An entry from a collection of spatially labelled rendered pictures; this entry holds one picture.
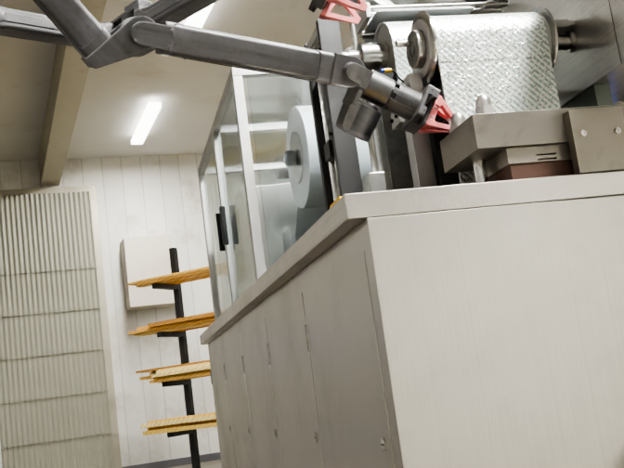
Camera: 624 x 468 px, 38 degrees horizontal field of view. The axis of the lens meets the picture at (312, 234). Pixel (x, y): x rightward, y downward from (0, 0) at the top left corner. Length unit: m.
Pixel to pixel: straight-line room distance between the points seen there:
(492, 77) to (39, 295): 8.74
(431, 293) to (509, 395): 0.19
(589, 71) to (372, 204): 0.70
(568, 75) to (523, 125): 0.45
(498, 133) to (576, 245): 0.23
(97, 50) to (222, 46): 0.21
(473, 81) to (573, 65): 0.28
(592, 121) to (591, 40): 0.34
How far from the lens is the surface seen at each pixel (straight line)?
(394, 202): 1.40
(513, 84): 1.83
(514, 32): 1.88
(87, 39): 1.56
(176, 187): 10.72
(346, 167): 2.03
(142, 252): 10.16
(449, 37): 1.82
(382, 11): 2.14
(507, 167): 1.58
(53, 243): 10.35
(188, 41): 1.60
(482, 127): 1.55
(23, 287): 10.26
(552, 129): 1.61
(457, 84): 1.79
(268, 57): 1.63
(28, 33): 2.06
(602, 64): 1.90
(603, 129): 1.63
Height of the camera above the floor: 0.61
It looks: 10 degrees up
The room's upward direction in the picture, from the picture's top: 8 degrees counter-clockwise
